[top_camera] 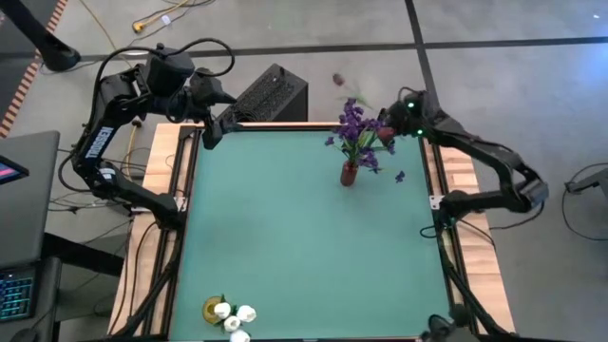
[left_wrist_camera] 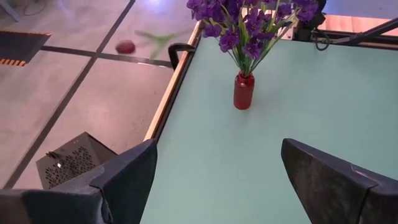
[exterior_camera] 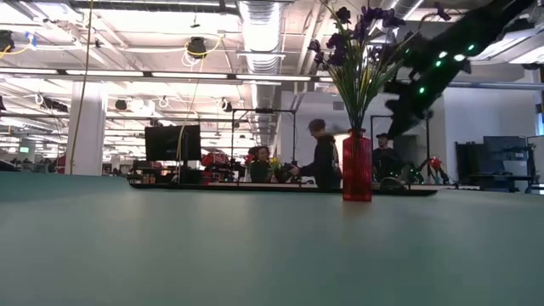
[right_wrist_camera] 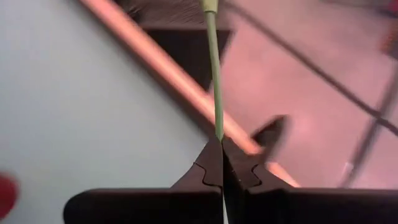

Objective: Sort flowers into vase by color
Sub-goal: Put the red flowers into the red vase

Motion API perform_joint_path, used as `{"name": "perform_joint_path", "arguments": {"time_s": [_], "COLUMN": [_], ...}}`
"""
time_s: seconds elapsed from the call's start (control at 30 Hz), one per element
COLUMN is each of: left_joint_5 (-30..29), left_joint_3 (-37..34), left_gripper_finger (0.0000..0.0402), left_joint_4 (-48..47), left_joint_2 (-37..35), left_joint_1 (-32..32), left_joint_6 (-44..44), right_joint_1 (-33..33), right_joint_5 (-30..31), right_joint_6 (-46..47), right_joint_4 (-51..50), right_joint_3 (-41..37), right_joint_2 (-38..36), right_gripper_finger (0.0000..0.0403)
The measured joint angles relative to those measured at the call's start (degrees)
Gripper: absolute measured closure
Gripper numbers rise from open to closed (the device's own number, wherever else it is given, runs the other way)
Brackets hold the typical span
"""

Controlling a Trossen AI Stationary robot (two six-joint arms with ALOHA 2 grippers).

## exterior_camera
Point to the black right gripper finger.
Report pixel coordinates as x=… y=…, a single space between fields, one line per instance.
x=413 y=44
x=412 y=102

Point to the red ribbed glass vase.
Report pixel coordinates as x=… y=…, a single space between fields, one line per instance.
x=357 y=170

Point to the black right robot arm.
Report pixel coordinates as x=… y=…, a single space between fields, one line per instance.
x=501 y=21

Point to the yellow background flowers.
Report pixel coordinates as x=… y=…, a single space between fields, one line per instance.
x=277 y=163

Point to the person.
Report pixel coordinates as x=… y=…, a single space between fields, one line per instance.
x=323 y=161
x=260 y=170
x=384 y=159

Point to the dark cabinet with monitors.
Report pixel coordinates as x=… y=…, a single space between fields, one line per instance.
x=472 y=161

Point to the black ceiling device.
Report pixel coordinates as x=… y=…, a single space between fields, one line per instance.
x=227 y=105
x=196 y=47
x=121 y=104
x=6 y=40

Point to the red bag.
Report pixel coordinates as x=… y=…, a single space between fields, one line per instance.
x=214 y=159

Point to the long dark background table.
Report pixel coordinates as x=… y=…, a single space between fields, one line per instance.
x=212 y=186

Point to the overhead light bar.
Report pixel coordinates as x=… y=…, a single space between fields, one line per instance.
x=191 y=75

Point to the black computer monitor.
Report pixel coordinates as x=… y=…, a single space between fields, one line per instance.
x=170 y=142

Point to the white building column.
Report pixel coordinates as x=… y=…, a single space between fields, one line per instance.
x=87 y=127

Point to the green exit sign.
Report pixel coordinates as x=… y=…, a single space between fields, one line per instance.
x=24 y=149

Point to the silver ceiling ventilation duct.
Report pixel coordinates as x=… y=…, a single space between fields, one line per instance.
x=263 y=51
x=410 y=5

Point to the black station frame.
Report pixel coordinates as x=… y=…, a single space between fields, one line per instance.
x=263 y=110
x=427 y=149

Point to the grey wall vent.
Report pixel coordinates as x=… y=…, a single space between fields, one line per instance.
x=336 y=105

